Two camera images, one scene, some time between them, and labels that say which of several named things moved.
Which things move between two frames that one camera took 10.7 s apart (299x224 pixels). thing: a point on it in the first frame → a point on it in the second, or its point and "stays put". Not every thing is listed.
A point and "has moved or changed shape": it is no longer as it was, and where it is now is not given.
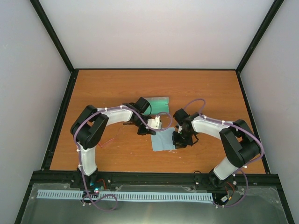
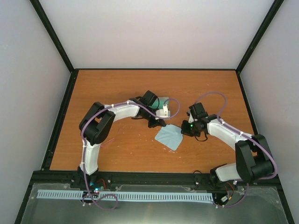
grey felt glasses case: x=158 y=105 stays put
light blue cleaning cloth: x=163 y=140 has moved or changed shape
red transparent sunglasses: x=102 y=145 stays put
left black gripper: x=140 y=131 → x=160 y=122
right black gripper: x=179 y=144 → x=184 y=130
